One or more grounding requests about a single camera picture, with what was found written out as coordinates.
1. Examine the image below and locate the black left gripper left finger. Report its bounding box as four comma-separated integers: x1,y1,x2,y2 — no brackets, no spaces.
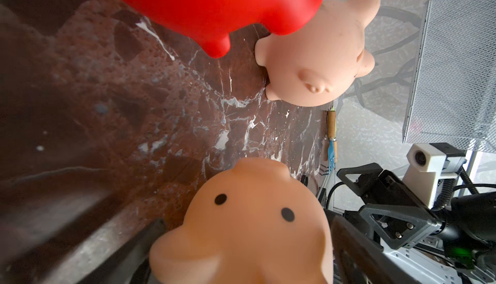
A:
80,219,166,284

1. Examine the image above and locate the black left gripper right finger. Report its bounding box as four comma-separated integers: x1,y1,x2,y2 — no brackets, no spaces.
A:
330,216,418,284

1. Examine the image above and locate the white wire mesh basket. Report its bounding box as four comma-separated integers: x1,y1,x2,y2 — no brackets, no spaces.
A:
402,0,495,153

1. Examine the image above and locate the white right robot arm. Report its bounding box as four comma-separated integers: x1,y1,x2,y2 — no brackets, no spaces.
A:
327,163,495,283

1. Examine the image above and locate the pale pink piggy bank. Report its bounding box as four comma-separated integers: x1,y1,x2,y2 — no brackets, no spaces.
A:
254,0,381,107

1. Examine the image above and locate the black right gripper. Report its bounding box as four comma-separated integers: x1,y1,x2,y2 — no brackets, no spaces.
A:
337,163,453,250

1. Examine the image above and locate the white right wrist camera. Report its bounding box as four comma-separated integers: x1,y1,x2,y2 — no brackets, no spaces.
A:
402,143,466,208

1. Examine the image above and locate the red piggy bank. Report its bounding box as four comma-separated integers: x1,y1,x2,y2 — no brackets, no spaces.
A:
122,0,322,58

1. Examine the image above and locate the blue garden fork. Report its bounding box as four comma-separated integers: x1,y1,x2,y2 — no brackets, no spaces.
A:
327,108,337,172

